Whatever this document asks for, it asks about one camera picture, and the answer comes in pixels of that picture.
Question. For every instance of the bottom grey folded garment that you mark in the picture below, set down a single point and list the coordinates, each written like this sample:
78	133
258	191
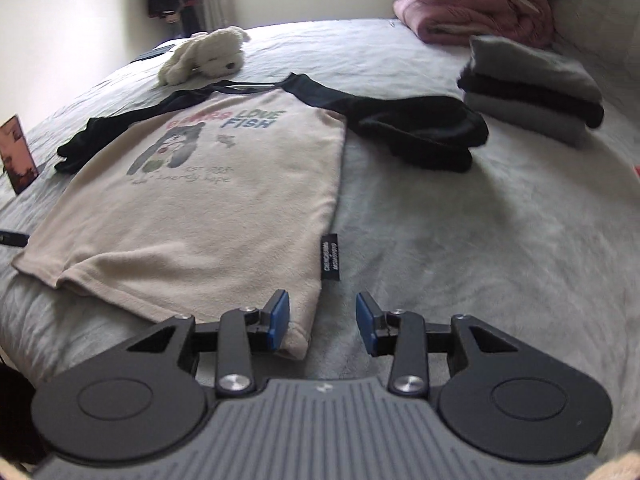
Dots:
557	126

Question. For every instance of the white plush dog toy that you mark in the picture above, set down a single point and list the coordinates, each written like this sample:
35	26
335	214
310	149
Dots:
212	54

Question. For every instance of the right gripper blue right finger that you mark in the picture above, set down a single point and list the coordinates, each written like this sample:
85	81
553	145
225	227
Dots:
400	334

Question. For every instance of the grey folded garment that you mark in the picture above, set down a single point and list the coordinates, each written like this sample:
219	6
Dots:
507	60
557	126

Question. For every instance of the pink folded quilt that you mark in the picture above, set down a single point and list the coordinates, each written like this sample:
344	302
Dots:
453	22

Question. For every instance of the grey bed sheet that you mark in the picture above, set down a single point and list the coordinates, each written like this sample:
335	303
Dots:
538	239

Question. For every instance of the black folded garment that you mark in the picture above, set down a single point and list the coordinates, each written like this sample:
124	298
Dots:
591	112

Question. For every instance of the grey padded headboard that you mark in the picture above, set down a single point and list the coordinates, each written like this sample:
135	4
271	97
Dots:
604	36

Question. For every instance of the top grey folded garment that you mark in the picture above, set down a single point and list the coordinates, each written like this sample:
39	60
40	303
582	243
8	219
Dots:
507	60

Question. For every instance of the black and cream raglan sweatshirt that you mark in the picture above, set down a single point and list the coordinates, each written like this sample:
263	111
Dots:
213	204

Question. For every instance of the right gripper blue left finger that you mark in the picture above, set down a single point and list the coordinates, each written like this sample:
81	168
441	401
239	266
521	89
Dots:
243	332

